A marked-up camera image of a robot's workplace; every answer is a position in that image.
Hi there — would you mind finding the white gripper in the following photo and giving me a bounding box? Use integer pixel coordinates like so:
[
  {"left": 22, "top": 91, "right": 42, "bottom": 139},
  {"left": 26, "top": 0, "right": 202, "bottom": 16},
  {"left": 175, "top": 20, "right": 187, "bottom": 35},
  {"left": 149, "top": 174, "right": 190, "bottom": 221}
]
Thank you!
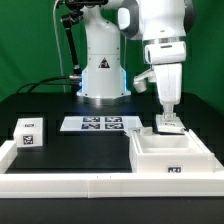
[{"left": 154, "top": 63, "right": 182, "bottom": 116}]

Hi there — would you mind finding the white cabinet door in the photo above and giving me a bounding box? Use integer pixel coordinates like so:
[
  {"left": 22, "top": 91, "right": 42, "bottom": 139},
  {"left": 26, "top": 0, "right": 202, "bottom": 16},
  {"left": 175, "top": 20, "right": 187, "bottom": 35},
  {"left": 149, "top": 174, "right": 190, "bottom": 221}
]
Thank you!
[
  {"left": 124, "top": 127, "right": 153, "bottom": 136},
  {"left": 156, "top": 113, "right": 185, "bottom": 134}
]

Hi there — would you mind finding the white cabinet body box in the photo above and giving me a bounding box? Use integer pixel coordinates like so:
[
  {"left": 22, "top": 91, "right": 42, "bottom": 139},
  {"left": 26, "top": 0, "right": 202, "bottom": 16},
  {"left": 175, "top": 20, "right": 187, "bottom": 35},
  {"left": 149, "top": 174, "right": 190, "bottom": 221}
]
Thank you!
[{"left": 129, "top": 130, "right": 215, "bottom": 173}]

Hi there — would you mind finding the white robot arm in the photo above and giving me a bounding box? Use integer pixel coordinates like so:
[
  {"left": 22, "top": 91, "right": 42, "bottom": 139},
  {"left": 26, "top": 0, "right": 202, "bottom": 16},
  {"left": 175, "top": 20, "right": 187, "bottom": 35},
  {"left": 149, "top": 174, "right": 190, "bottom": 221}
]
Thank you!
[{"left": 79, "top": 0, "right": 195, "bottom": 118}]

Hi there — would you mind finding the white cabinet top block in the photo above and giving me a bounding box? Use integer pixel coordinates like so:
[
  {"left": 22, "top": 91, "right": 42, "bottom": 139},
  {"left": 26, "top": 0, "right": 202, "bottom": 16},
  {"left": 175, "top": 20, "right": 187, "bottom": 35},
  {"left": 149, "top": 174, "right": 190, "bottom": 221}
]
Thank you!
[{"left": 13, "top": 118, "right": 43, "bottom": 147}]

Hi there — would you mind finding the white marker base sheet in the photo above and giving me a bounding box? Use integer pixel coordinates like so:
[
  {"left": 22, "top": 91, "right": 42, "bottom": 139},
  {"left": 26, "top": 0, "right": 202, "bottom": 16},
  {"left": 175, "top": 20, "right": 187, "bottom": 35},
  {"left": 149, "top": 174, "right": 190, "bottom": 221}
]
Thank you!
[{"left": 60, "top": 116, "right": 142, "bottom": 132}]

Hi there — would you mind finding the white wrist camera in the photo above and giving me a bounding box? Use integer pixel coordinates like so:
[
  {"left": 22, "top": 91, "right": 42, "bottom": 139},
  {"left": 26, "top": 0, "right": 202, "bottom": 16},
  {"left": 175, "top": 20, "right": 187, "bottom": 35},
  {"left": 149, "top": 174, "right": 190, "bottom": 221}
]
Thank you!
[{"left": 133, "top": 70, "right": 156, "bottom": 93}]

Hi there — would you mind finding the white U-shaped frame fence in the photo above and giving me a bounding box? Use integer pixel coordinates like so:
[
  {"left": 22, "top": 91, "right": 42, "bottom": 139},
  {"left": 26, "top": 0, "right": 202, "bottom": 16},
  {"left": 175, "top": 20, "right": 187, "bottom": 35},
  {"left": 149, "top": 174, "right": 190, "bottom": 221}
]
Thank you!
[{"left": 0, "top": 139, "right": 224, "bottom": 199}]

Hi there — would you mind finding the black cable bundle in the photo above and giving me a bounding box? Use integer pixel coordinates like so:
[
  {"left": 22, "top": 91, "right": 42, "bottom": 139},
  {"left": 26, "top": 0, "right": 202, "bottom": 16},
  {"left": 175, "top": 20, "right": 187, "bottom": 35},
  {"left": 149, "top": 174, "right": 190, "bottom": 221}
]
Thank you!
[{"left": 16, "top": 76, "right": 82, "bottom": 94}]

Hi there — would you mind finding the grey thin cable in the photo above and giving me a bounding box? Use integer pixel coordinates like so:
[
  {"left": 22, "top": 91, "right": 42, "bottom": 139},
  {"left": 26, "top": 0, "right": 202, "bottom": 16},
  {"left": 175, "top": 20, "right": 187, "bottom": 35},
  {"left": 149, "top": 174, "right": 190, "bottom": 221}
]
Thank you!
[{"left": 52, "top": 0, "right": 67, "bottom": 94}]

